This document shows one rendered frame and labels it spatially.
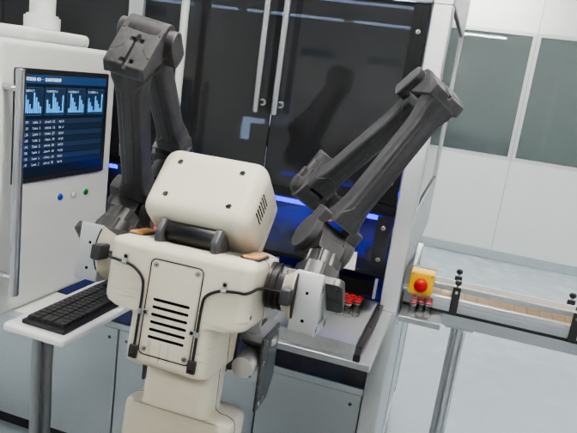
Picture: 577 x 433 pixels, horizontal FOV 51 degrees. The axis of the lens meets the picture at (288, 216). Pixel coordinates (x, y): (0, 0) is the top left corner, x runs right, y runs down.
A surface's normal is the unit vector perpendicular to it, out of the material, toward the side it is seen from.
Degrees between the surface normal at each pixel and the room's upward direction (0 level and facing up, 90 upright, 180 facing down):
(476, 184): 90
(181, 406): 82
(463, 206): 90
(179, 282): 82
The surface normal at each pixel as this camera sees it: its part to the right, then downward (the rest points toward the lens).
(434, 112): 0.20, 0.23
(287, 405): -0.29, 0.18
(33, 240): 0.94, 0.20
